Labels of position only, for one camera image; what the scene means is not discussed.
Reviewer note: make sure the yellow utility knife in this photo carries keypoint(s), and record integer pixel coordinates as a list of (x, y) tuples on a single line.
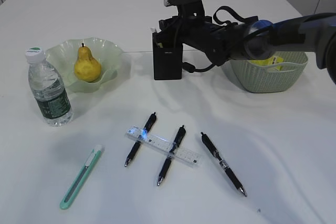
[(155, 37)]

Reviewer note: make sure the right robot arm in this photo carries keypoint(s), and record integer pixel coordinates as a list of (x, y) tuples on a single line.
[(245, 39)]

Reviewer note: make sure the green utility knife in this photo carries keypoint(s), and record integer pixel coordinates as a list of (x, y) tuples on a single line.
[(81, 178)]

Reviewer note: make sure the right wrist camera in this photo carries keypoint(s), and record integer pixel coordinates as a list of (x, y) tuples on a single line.
[(187, 8)]

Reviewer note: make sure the black pen right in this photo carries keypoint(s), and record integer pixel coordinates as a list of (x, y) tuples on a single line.
[(223, 164)]

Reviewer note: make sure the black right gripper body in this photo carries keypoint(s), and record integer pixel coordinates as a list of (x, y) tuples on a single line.
[(215, 41)]

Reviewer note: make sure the green woven plastic basket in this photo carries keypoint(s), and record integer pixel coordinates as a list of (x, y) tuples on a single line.
[(257, 79)]

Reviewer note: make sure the black square pen holder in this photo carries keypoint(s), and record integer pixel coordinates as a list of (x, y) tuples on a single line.
[(167, 62)]

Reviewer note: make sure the pale green wavy glass plate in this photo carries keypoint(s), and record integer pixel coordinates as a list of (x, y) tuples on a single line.
[(64, 55)]

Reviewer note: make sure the transparent plastic ruler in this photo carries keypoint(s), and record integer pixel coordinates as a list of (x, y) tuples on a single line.
[(159, 144)]

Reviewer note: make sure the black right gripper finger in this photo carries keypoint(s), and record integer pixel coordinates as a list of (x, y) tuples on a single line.
[(165, 38)]

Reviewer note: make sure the yellow pear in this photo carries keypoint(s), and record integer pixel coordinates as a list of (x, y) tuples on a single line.
[(86, 67)]

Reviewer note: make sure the black pen middle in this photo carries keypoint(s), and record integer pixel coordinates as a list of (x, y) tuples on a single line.
[(176, 143)]

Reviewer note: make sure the yellow white waste paper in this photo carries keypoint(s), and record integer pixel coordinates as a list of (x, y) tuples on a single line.
[(274, 60)]

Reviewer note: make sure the clear plastic water bottle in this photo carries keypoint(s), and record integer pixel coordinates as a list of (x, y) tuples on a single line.
[(48, 88)]

